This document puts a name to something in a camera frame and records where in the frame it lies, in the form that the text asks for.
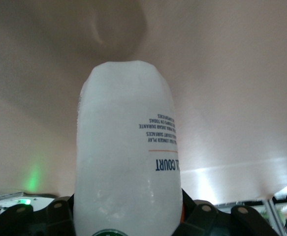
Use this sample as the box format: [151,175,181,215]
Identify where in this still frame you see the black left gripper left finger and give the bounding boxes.
[0,194,77,236]

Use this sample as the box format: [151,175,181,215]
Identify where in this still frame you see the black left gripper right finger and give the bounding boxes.
[177,188,287,236]

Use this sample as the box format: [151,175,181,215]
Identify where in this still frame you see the white tennis ball can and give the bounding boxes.
[74,60,186,236]

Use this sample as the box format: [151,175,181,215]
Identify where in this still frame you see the aluminium profile post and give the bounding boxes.
[261,198,286,236]

